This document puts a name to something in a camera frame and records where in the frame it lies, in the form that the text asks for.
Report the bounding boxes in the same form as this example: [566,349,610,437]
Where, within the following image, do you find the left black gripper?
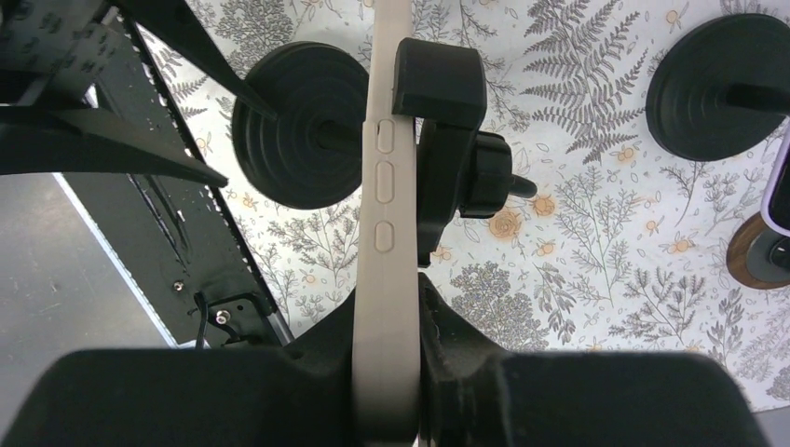
[1,0,277,187]

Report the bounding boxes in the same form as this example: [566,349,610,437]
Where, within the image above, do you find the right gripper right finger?
[418,275,768,446]

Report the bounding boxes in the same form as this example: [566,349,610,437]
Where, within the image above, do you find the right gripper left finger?
[3,299,357,446]

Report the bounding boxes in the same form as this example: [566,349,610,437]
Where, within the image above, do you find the black phone stand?
[646,13,789,162]
[231,38,537,267]

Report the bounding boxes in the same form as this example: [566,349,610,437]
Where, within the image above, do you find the phone with cream case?
[351,1,420,446]

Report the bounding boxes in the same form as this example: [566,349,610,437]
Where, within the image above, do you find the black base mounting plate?
[57,12,293,347]

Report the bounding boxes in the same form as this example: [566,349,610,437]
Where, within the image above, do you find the phone with purple case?
[760,130,789,237]

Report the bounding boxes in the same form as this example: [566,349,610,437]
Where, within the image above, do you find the floral patterned table mat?
[140,1,789,411]

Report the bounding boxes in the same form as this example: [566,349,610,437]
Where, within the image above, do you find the wooden base phone stand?
[726,213,789,290]

